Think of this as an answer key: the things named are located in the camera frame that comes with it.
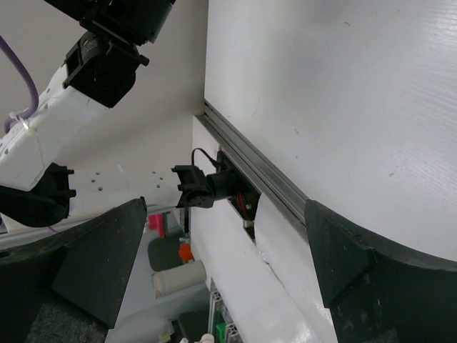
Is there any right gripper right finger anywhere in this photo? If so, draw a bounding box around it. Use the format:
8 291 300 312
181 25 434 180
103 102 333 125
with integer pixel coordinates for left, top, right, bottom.
304 200 456 342

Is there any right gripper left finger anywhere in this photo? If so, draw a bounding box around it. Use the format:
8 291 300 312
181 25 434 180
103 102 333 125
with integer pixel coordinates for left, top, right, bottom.
1 197 147 342

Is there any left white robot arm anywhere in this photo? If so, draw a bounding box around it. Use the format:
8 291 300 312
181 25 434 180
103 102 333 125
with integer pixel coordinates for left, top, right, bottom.
1 1 209 173

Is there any white taped cover plate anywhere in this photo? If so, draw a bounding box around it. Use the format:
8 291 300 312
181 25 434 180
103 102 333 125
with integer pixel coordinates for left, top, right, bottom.
191 115 337 342

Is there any aluminium front rail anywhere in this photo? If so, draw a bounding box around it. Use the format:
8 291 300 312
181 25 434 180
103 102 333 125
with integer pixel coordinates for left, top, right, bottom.
197 101 308 226

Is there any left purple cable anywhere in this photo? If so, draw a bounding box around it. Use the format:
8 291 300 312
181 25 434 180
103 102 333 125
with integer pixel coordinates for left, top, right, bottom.
0 34 58 235

